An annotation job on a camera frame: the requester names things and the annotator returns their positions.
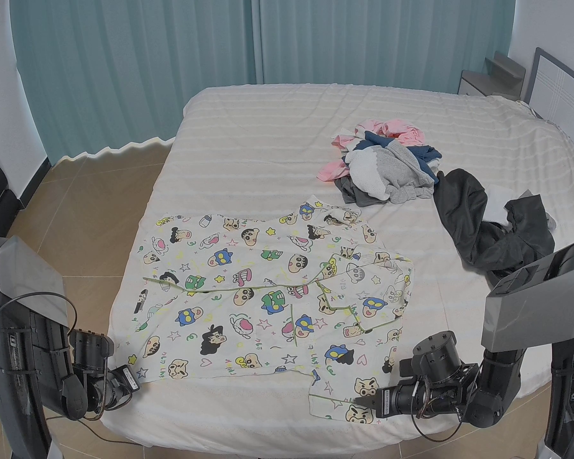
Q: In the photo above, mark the white printed pyjama top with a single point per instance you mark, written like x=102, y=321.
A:
x=248, y=304

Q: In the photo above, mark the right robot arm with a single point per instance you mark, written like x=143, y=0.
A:
x=507, y=371

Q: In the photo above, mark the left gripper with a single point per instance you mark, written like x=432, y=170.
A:
x=122, y=385

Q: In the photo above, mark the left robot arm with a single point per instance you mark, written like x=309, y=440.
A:
x=28, y=371

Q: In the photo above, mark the bed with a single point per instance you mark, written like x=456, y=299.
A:
x=268, y=160

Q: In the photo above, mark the white garment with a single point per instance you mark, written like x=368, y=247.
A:
x=500, y=203

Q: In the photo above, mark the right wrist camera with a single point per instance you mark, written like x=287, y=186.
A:
x=406, y=368

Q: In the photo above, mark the black garment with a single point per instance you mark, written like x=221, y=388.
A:
x=464, y=218

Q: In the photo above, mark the blue-green curtain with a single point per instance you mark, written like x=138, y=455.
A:
x=124, y=55
x=387, y=26

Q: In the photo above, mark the pile of clothes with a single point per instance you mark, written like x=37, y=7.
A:
x=392, y=175

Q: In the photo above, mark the grey bedside table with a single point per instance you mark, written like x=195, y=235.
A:
x=488, y=82

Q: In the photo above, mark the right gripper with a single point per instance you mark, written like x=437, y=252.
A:
x=402, y=399

